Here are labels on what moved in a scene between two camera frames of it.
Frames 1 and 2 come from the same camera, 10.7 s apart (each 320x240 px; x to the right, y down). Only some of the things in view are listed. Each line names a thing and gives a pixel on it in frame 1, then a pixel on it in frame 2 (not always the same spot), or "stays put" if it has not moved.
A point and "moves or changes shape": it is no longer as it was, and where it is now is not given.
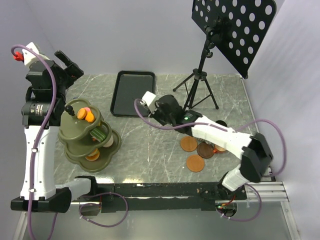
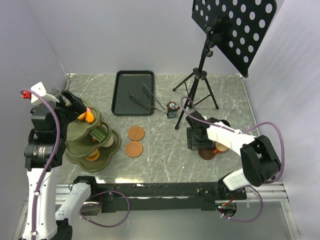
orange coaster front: x=195 y=163 → x=134 y=149
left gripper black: x=71 y=73 → x=76 y=107
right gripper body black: x=159 y=115 → x=196 y=141
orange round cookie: x=81 y=113 stays put
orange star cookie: x=90 y=117 stays put
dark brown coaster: x=205 y=150 stays put
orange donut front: x=93 y=157 stays put
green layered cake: x=97 y=134 stays put
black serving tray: x=129 y=86 stays put
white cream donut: x=110 y=143 stays put
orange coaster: x=188 y=143 moves or changes shape
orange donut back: x=95 y=154 stays put
